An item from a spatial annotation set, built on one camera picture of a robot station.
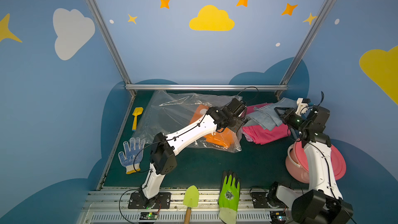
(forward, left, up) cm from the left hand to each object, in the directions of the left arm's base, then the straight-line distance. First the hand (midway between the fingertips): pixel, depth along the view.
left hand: (240, 121), depth 79 cm
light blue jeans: (0, -12, +5) cm, 13 cm away
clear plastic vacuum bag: (+15, +44, -13) cm, 48 cm away
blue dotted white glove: (-12, +59, -21) cm, 64 cm away
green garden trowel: (-33, +24, -22) cm, 46 cm away
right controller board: (-38, -17, -22) cm, 47 cm away
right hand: (+4, -18, +7) cm, 20 cm away
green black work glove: (-31, +6, -20) cm, 38 cm away
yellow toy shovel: (+21, +65, -20) cm, 71 cm away
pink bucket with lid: (-20, -25, -6) cm, 32 cm away
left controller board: (-39, +44, -22) cm, 63 cm away
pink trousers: (+2, -16, -18) cm, 24 cm away
